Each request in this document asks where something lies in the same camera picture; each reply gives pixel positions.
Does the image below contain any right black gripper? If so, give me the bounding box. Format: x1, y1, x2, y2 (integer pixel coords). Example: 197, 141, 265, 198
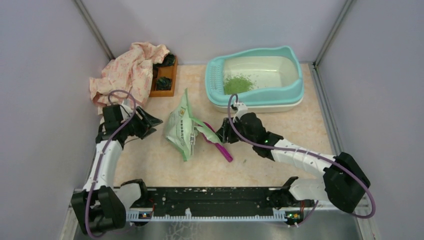
214, 115, 256, 146

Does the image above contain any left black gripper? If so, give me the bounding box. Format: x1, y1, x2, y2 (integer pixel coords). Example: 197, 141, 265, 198
119, 105, 163, 139

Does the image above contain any purple plastic scoop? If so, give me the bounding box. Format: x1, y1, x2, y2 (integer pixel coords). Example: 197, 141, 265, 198
201, 121, 234, 164

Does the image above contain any white bag clip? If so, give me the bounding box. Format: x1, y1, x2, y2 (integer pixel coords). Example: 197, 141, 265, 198
189, 130, 197, 156

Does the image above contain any green litter bag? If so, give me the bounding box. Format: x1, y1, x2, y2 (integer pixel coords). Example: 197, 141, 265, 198
164, 88, 221, 162

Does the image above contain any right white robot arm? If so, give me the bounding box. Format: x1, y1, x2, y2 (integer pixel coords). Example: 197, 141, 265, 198
216, 113, 372, 214

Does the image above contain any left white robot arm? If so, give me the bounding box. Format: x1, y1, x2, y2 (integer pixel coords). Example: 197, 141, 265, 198
70, 104, 163, 239

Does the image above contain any green litter pile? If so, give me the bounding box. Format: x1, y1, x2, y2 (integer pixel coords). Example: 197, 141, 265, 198
223, 74, 256, 95

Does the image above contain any teal litter box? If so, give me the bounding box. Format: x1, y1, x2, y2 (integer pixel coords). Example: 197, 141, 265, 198
204, 45, 305, 113

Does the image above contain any dark plant near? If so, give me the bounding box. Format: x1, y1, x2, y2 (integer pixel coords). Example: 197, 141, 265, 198
155, 76, 172, 91

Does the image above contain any dark plant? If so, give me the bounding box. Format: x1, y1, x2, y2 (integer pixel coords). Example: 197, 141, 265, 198
155, 76, 172, 91
160, 53, 176, 67

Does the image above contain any pink patterned cloth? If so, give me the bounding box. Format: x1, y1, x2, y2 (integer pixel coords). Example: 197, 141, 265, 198
89, 42, 170, 115

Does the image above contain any wooden tray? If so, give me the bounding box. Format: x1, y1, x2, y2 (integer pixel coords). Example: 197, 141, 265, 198
149, 53, 178, 98

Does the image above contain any dark plant far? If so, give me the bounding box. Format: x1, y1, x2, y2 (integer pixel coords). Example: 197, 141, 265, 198
160, 53, 176, 67

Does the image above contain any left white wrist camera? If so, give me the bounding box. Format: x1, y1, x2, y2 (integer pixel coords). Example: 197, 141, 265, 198
120, 104, 133, 117

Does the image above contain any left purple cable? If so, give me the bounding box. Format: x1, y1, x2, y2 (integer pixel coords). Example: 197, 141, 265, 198
84, 89, 137, 239

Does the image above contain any purple cable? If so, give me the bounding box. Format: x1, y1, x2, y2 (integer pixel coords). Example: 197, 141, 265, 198
84, 89, 137, 239
226, 93, 377, 228

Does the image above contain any white slotted cable duct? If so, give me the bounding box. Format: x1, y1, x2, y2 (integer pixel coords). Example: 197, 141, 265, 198
126, 209, 288, 223

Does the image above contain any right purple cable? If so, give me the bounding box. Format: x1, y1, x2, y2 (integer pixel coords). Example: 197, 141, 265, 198
226, 93, 377, 228

